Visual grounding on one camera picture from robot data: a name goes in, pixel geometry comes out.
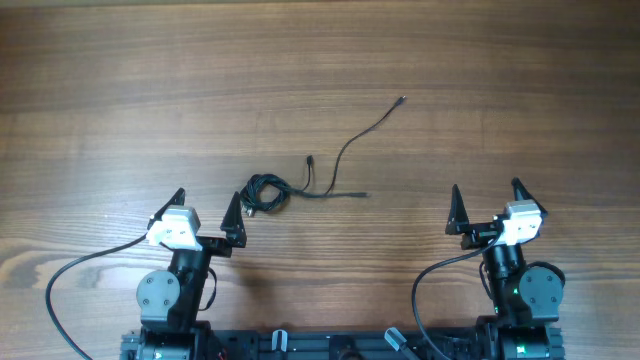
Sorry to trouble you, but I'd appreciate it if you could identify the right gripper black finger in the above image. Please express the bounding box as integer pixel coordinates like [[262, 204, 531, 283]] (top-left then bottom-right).
[[445, 184, 470, 235], [511, 177, 548, 218]]

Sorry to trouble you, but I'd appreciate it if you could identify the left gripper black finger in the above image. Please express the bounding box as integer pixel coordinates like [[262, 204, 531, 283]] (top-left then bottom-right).
[[220, 192, 247, 248], [148, 187, 186, 228]]

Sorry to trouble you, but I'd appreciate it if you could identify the black usb cable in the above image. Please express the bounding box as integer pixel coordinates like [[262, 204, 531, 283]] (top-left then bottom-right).
[[238, 96, 407, 218]]

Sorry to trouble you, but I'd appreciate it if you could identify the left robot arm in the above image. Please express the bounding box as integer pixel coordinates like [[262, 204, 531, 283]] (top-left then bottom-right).
[[120, 188, 247, 360]]

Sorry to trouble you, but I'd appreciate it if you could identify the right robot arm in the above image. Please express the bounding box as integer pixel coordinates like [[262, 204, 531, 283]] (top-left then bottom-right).
[[445, 178, 566, 359]]

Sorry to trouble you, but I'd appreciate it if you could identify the right camera black cable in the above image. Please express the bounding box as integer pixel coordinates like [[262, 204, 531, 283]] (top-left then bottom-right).
[[411, 230, 503, 360]]

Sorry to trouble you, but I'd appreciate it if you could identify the camera black cable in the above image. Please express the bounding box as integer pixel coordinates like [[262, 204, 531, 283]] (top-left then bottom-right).
[[45, 232, 150, 360], [411, 230, 503, 360]]

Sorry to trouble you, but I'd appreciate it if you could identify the left camera black cable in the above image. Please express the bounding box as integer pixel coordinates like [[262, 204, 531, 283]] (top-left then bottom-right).
[[45, 232, 150, 360]]

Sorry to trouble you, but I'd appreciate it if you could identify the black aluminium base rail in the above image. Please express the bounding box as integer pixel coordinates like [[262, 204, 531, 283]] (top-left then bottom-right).
[[121, 327, 566, 360]]

